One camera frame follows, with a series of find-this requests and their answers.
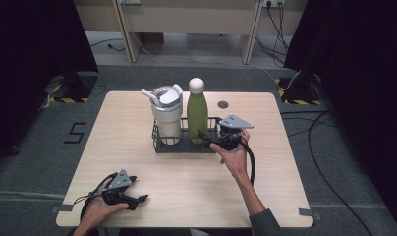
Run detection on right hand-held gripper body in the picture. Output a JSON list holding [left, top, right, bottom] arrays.
[[215, 113, 255, 152]]

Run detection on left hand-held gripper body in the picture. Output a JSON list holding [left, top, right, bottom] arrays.
[[101, 168, 134, 207]]

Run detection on green bottle with white cap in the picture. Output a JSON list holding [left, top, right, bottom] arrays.
[[186, 77, 209, 146]]

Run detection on black wire basket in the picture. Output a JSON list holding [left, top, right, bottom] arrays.
[[151, 116, 224, 154]]

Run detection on white tumbler with straw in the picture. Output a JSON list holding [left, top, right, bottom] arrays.
[[141, 83, 184, 146]]

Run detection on person's right hand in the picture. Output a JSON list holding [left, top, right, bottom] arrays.
[[209, 128, 252, 181]]

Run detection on person's left hand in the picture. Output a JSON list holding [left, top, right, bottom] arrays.
[[84, 186, 130, 228]]

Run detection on grey floor tape piece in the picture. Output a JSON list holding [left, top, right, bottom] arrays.
[[298, 207, 323, 221], [50, 204, 75, 214]]

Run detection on black stand base hazard tape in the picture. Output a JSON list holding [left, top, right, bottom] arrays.
[[274, 75, 322, 106], [44, 71, 100, 104]]

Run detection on beige desk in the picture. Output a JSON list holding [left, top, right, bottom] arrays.
[[72, 0, 309, 66]]

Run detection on black curtain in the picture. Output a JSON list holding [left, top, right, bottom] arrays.
[[283, 0, 397, 235], [0, 0, 100, 166]]

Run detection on left hand-held gripper cable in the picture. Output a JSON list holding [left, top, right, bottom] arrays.
[[73, 172, 120, 221]]

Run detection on hand-held gripper cable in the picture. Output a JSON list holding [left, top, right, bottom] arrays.
[[73, 172, 120, 221], [239, 137, 256, 187]]

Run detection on right hand-held gripper cable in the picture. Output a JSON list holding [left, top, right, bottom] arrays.
[[239, 137, 256, 187]]

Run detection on white floor cable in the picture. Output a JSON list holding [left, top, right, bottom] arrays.
[[130, 31, 302, 92]]

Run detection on long black floor cables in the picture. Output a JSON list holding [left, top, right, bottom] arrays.
[[279, 109, 375, 236]]

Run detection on bundle of black wall cables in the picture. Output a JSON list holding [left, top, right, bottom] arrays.
[[255, 1, 291, 69]]

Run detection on short black floor cable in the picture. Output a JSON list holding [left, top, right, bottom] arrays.
[[89, 37, 126, 53]]

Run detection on white wall outlet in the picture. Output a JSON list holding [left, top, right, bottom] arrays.
[[262, 0, 286, 8]]

